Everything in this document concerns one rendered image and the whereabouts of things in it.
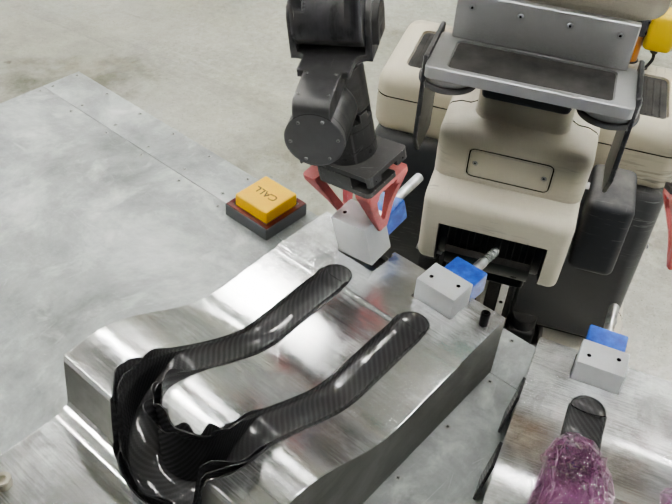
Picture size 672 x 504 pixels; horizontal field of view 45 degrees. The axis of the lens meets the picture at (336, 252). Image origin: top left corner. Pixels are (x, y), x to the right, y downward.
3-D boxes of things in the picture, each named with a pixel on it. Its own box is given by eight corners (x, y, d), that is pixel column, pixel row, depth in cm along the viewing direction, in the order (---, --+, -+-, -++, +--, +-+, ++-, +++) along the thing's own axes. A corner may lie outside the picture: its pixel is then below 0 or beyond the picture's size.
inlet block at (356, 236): (406, 187, 101) (400, 153, 97) (438, 200, 98) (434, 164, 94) (338, 251, 95) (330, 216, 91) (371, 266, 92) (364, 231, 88)
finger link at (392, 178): (379, 252, 88) (366, 184, 81) (330, 231, 92) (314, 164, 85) (416, 216, 91) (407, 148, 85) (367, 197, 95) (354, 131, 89)
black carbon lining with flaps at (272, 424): (330, 270, 95) (334, 207, 88) (441, 342, 87) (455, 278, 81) (80, 455, 74) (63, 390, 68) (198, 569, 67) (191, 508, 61)
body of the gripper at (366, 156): (371, 194, 82) (360, 134, 77) (298, 166, 88) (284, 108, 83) (409, 160, 85) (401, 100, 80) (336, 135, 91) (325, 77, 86)
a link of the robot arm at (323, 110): (384, -12, 74) (293, -14, 76) (359, 53, 66) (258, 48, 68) (388, 100, 82) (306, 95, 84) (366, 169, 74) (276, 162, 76)
